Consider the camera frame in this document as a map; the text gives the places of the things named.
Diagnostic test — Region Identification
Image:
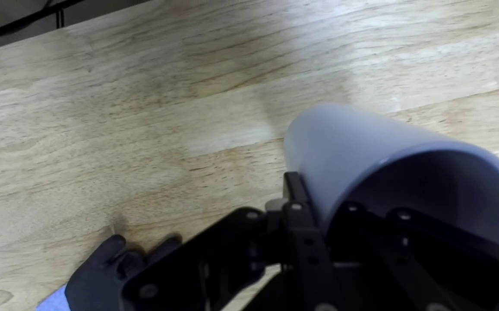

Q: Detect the black work glove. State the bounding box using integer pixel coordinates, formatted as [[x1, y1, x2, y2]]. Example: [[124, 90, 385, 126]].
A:
[[35, 232, 185, 311]]

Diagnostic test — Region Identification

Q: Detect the white ceramic mug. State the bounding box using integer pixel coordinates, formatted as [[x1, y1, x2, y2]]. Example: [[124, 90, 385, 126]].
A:
[[283, 104, 499, 244]]

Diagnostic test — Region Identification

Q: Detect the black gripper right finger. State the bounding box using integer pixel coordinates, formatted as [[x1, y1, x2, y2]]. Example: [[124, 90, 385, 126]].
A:
[[327, 202, 499, 311]]

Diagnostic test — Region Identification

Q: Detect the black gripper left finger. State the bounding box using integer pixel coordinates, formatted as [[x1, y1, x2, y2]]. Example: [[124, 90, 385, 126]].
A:
[[123, 173, 342, 311]]

